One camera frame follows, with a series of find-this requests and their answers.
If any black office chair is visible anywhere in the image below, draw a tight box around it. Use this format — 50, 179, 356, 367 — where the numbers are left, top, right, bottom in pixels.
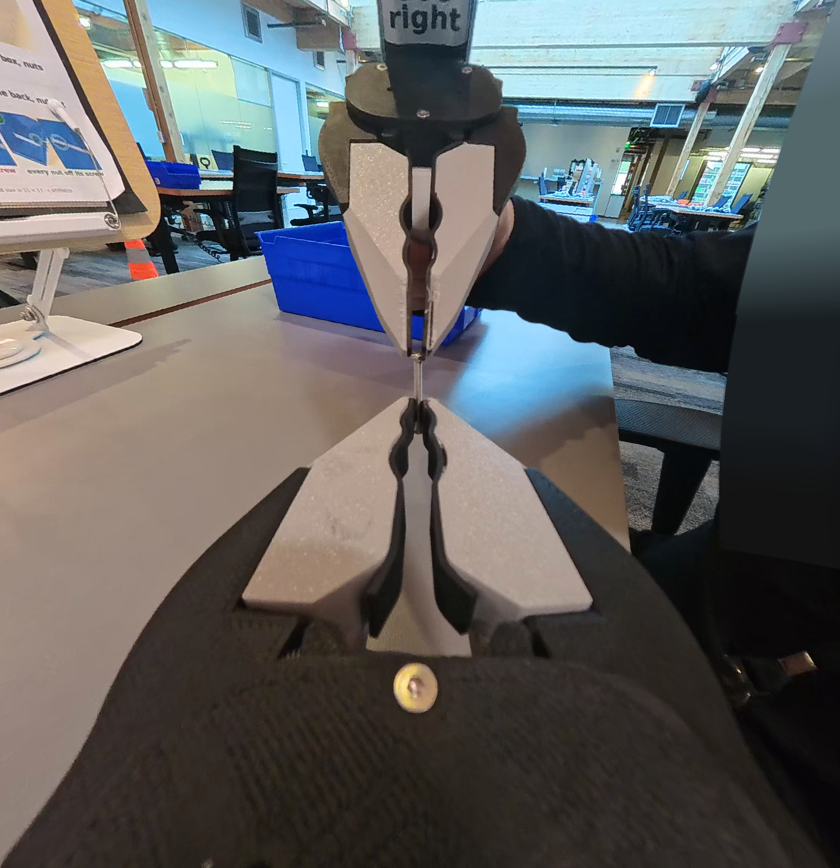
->
210, 146, 285, 262

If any wooden background desk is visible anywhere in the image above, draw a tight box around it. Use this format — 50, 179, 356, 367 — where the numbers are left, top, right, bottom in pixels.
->
156, 170, 326, 255

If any blue plastic bin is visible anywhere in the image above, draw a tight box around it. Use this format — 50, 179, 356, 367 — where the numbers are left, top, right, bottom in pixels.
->
255, 220, 483, 347

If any person's right forearm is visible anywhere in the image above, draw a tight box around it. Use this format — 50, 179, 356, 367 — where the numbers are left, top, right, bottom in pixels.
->
464, 195, 760, 374

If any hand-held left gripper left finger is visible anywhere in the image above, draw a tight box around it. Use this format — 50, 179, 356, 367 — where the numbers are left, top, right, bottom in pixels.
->
242, 396, 417, 657

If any white document stand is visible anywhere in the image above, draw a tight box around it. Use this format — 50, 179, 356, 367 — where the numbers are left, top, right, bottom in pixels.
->
0, 0, 162, 401

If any person's right hand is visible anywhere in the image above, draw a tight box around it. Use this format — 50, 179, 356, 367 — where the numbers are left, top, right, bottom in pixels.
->
484, 197, 517, 280

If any blue storage bin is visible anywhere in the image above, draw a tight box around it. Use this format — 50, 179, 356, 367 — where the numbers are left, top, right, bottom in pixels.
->
145, 160, 200, 191

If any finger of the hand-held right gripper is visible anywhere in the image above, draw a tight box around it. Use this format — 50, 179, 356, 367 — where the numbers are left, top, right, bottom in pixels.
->
343, 140, 415, 357
425, 144, 499, 355

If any plain wooden column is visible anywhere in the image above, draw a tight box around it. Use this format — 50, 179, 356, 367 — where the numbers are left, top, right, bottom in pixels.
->
667, 20, 807, 198
125, 0, 184, 160

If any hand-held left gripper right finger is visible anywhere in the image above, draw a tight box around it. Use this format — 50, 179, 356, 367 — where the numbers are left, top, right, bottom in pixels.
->
420, 399, 594, 657

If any printed instruction sheet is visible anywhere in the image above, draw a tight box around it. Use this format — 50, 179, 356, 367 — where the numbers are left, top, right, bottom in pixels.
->
0, 0, 123, 208

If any grey desk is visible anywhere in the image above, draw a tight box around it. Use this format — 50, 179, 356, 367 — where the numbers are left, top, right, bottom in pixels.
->
0, 274, 631, 868

